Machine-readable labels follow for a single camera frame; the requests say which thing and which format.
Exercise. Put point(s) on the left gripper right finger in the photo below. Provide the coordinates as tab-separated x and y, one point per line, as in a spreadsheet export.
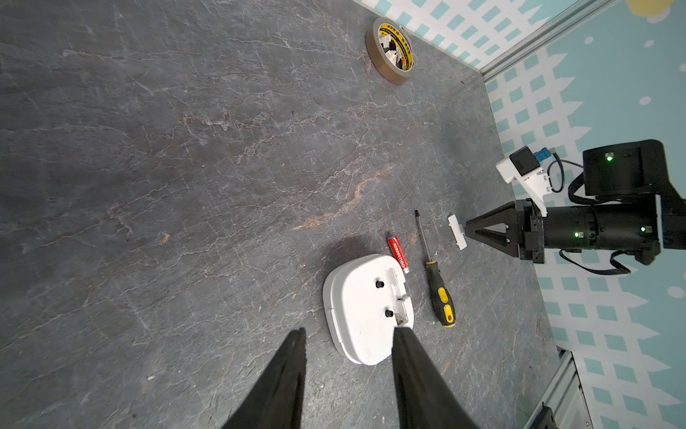
424	399

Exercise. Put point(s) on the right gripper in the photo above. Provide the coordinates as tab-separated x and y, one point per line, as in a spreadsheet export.
527	245

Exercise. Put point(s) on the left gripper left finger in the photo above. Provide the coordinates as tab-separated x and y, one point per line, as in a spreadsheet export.
276	400

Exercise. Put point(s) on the white battery cover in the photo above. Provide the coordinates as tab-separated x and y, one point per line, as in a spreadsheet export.
457	231

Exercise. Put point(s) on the black yellow screwdriver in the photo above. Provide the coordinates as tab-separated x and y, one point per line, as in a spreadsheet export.
441	299

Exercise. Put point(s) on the red battery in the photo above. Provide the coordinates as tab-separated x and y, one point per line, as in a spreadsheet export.
398	254

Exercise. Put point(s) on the white square alarm clock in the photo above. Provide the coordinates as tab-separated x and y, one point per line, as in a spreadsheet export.
365	300

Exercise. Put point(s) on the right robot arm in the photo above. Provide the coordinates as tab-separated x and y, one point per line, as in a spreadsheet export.
622	201

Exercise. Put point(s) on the brown tape roll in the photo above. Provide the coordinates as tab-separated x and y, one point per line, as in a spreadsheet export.
390	51

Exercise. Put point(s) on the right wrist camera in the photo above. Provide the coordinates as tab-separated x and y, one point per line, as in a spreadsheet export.
524	167

